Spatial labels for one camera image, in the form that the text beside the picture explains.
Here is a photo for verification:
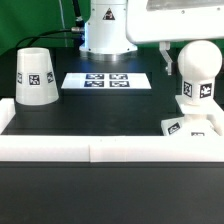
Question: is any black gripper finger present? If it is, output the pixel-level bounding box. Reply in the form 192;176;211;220
159;41;173;75

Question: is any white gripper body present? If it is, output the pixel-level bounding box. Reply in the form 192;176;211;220
126;0;224;44

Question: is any white lamp bulb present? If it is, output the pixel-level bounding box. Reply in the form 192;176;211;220
178;40;222;105

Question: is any white lamp base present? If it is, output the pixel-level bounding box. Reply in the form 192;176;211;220
161;100;220;137

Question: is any white lamp shade cone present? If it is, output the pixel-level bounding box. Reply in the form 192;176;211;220
16;48;59;106

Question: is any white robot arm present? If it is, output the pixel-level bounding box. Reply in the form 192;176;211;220
80;0;224;73

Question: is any white marker tag plate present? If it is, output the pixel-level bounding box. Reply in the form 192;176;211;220
61;73;151;90

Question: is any white right fence bar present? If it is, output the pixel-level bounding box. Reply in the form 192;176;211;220
208;101;224;137

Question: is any white fence bar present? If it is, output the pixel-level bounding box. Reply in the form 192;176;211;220
0;98;16;135
0;135;224;163
208;101;224;137

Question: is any white front fence bar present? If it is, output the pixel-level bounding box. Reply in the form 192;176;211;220
0;135;224;163

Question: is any white left fence bar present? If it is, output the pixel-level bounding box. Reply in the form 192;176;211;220
0;98;16;135

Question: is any black cable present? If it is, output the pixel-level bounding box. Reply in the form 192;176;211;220
15;0;86;51

